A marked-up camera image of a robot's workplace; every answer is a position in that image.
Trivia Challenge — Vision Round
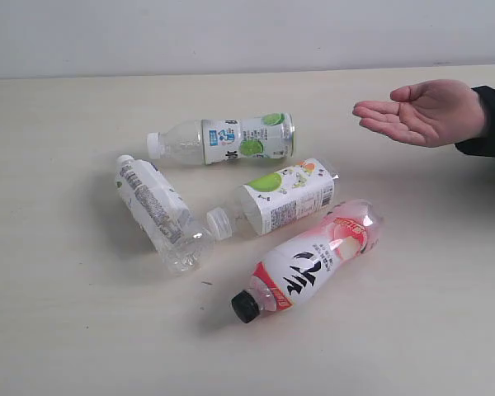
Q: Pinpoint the person's open bare hand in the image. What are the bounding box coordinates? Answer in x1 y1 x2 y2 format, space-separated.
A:
352 79 487 148

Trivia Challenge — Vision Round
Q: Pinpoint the square bottle green fruit label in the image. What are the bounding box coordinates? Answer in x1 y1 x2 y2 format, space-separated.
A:
206 158 340 241

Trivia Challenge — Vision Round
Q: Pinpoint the peach label black cap bottle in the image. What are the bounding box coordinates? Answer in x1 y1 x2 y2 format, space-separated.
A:
231 200 383 323

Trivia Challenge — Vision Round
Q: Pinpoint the lime label clear bottle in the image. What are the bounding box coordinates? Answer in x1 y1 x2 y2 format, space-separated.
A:
146 112 295 165

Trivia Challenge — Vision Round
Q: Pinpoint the clear bottle white text label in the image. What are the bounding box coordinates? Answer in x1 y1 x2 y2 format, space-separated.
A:
115 155 215 274

